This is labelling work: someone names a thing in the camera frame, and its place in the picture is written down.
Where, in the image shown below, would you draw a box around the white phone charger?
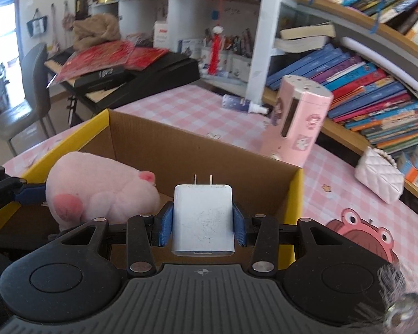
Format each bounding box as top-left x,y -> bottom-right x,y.
171,174 -> 235,256

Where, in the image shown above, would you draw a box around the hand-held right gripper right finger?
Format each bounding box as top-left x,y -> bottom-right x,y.
233,202 -> 358,275

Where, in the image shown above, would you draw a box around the small spray bottle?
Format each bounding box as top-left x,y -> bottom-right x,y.
222,94 -> 269,115

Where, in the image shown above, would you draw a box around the yellow cardboard box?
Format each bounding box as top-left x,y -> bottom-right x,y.
0,109 -> 304,272

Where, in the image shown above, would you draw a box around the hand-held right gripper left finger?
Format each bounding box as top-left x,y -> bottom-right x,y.
49,201 -> 175,275

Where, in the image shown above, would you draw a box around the white quilted purse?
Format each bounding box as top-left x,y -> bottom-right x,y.
354,146 -> 405,205

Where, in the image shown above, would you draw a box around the pink plush pig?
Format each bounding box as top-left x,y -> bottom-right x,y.
45,151 -> 161,232

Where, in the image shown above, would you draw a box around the white pen holders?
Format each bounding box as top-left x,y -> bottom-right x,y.
198,28 -> 256,80

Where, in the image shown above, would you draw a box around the pink cylindrical holder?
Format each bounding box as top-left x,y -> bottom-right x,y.
259,75 -> 334,168

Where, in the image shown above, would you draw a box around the red paper packets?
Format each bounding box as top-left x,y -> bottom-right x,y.
50,40 -> 169,84

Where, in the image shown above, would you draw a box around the brown plush cloth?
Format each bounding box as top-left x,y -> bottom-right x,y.
71,13 -> 121,51

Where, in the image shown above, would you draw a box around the furry trim metal clasp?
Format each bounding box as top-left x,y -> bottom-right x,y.
376,264 -> 418,328

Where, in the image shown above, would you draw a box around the grey chair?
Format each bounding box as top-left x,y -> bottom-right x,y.
0,42 -> 56,157

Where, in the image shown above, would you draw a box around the white red carton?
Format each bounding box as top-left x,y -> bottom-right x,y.
154,21 -> 172,47

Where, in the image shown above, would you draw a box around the black electronic keyboard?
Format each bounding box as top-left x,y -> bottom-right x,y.
43,47 -> 201,110

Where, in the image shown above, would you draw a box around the white wooden bookshelf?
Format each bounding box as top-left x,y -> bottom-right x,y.
91,0 -> 418,213

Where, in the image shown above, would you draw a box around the pink printed tablecloth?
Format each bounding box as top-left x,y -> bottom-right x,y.
2,84 -> 418,307

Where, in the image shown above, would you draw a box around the red tassel ornament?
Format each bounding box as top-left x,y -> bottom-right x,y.
209,24 -> 226,75

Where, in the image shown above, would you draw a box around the white tube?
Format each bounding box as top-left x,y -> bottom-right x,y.
341,36 -> 418,94

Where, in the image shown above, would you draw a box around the hanging tote bag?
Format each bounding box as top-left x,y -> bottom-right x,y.
26,16 -> 49,38

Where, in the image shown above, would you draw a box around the thick pale book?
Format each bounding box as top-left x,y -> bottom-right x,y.
274,36 -> 330,53
280,23 -> 337,40

